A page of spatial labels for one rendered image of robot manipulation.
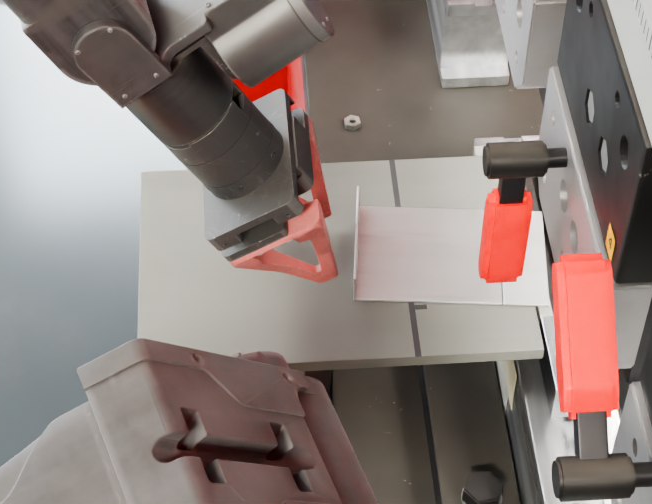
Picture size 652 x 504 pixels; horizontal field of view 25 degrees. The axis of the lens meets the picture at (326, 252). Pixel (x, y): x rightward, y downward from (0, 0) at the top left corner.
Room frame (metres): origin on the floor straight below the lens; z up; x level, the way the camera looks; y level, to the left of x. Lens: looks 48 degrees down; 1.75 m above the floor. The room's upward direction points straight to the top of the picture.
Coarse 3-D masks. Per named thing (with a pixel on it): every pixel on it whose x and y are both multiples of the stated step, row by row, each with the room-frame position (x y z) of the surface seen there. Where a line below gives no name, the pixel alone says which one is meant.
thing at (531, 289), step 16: (528, 240) 0.67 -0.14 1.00; (544, 240) 0.67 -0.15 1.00; (528, 256) 0.65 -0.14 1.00; (544, 256) 0.65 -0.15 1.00; (528, 272) 0.64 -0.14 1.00; (544, 272) 0.64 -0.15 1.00; (512, 288) 0.63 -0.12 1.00; (528, 288) 0.63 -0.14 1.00; (544, 288) 0.63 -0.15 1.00; (512, 304) 0.61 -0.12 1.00; (528, 304) 0.61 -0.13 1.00; (544, 304) 0.61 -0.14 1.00
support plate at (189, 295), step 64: (192, 192) 0.72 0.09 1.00; (384, 192) 0.72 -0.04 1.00; (448, 192) 0.72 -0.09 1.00; (192, 256) 0.66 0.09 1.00; (192, 320) 0.60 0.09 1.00; (256, 320) 0.60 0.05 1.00; (320, 320) 0.60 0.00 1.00; (384, 320) 0.60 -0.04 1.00; (448, 320) 0.60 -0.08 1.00; (512, 320) 0.60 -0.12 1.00
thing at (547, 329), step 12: (528, 180) 0.74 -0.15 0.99; (540, 204) 0.71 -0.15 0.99; (552, 300) 0.63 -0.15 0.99; (552, 312) 0.61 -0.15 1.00; (540, 324) 0.60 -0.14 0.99; (552, 324) 0.60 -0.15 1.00; (552, 336) 0.59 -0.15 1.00; (552, 348) 0.58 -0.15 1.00; (540, 360) 0.59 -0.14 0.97; (552, 360) 0.57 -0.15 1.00; (552, 372) 0.56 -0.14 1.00; (552, 384) 0.55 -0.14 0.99; (552, 396) 0.55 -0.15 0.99; (552, 408) 0.54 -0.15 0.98
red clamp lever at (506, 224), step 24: (504, 144) 0.51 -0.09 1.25; (528, 144) 0.51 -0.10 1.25; (504, 168) 0.50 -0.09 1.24; (528, 168) 0.50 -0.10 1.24; (504, 192) 0.50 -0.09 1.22; (528, 192) 0.51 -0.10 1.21; (504, 216) 0.50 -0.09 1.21; (528, 216) 0.50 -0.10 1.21; (504, 240) 0.50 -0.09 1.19; (480, 264) 0.51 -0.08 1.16; (504, 264) 0.50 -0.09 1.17
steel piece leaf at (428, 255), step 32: (384, 224) 0.68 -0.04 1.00; (416, 224) 0.68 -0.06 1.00; (448, 224) 0.68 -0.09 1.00; (480, 224) 0.68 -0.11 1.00; (384, 256) 0.65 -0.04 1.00; (416, 256) 0.65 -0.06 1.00; (448, 256) 0.65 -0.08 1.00; (384, 288) 0.63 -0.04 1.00; (416, 288) 0.63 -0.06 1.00; (448, 288) 0.63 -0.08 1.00; (480, 288) 0.63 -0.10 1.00
